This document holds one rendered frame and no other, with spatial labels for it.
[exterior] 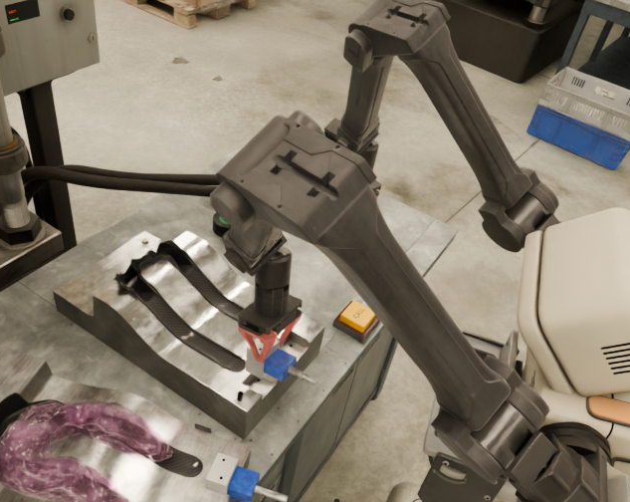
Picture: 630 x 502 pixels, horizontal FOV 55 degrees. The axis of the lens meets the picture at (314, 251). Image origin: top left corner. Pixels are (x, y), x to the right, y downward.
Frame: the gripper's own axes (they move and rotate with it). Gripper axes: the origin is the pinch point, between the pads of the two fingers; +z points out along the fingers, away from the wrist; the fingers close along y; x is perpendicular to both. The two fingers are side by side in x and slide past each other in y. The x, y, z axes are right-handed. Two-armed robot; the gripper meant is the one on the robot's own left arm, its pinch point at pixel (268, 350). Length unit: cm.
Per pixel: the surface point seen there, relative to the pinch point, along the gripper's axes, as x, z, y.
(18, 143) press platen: -70, -18, -5
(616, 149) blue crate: 28, 44, -327
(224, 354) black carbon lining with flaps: -10.9, 7.4, -1.4
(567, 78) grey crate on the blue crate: -17, 16, -366
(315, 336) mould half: 0.7, 6.4, -15.8
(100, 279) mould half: -44.8, 4.5, -1.7
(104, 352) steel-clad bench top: -34.7, 13.4, 7.1
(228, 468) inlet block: 4.1, 12.0, 15.9
